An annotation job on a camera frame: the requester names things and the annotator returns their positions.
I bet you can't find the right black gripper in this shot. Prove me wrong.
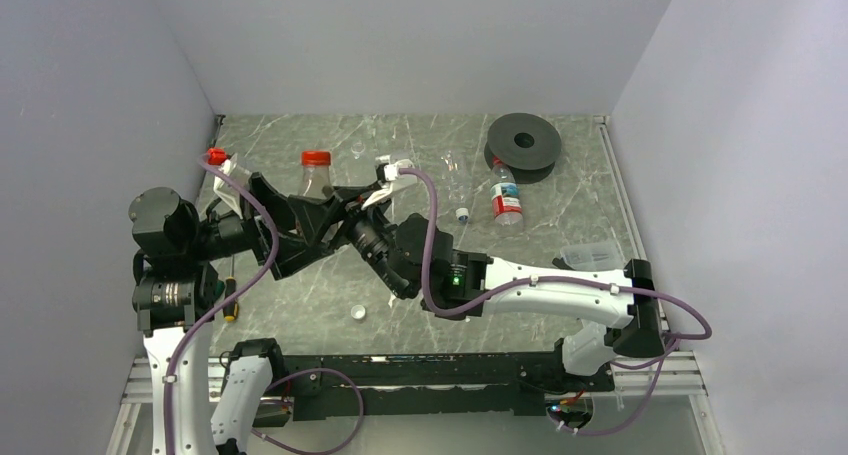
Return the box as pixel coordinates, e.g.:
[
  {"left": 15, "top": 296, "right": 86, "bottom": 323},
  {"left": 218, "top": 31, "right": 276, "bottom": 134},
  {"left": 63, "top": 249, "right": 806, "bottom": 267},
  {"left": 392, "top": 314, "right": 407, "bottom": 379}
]
[{"left": 288, "top": 180, "right": 411, "bottom": 299}]

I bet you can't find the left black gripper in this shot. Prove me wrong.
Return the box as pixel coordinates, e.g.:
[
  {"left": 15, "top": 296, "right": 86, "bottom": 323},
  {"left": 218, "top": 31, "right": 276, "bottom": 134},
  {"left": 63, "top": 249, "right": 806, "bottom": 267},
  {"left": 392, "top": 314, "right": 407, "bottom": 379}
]
[{"left": 184, "top": 171, "right": 327, "bottom": 275}]

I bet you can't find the clear bottle blue white cap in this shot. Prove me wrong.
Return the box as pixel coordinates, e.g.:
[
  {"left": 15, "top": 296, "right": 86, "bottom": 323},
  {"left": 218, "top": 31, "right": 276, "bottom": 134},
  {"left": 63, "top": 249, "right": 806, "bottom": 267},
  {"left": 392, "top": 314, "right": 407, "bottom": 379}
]
[{"left": 441, "top": 150, "right": 471, "bottom": 225}]

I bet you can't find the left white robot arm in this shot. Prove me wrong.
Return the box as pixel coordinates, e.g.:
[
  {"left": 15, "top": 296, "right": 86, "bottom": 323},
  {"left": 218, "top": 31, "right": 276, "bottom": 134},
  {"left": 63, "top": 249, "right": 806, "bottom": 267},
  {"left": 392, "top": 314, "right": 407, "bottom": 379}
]
[{"left": 128, "top": 173, "right": 331, "bottom": 454}]

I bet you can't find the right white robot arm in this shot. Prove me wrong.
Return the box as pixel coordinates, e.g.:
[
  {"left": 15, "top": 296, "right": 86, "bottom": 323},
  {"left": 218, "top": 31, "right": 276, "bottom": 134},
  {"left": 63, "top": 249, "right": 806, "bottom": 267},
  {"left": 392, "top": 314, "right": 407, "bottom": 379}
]
[{"left": 288, "top": 187, "right": 667, "bottom": 390}]

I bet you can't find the water bottle red label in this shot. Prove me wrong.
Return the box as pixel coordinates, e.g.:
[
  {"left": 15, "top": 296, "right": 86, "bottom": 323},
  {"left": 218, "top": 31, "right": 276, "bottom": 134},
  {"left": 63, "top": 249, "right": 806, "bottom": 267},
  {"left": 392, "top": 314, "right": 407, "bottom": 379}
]
[{"left": 490, "top": 157, "right": 524, "bottom": 227}]

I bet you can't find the yellow black screwdriver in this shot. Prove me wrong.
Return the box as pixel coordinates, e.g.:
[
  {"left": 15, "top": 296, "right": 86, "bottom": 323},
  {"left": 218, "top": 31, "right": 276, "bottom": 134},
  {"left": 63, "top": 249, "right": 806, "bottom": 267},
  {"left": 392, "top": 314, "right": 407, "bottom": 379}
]
[{"left": 222, "top": 255, "right": 240, "bottom": 323}]

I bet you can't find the black filament spool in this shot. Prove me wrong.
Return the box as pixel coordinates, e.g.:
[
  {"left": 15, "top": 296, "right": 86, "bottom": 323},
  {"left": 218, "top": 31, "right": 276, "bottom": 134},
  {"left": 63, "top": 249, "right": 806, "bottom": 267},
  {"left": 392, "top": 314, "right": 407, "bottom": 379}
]
[{"left": 484, "top": 113, "right": 563, "bottom": 184}]

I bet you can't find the clear plastic box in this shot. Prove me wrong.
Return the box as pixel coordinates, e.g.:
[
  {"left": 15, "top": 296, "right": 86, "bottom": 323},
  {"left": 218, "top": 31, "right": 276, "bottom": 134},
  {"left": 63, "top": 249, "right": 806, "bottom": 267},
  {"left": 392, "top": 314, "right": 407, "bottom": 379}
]
[{"left": 560, "top": 240, "right": 625, "bottom": 272}]

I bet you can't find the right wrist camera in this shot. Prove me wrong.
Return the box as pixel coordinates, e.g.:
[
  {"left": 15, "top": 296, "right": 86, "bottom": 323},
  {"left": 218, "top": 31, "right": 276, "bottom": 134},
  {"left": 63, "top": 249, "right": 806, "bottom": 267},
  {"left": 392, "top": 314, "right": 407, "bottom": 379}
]
[{"left": 362, "top": 154, "right": 418, "bottom": 209}]

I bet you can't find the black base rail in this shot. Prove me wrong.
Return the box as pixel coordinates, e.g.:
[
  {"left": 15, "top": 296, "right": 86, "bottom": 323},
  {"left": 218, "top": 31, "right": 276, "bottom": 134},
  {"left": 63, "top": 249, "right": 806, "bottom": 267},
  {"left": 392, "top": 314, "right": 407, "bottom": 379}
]
[{"left": 268, "top": 346, "right": 615, "bottom": 421}]

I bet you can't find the aluminium frame rail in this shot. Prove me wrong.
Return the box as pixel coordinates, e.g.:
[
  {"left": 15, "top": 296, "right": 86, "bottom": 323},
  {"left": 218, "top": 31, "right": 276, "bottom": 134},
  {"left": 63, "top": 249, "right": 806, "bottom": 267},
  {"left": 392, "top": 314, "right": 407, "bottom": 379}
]
[{"left": 108, "top": 344, "right": 724, "bottom": 454}]

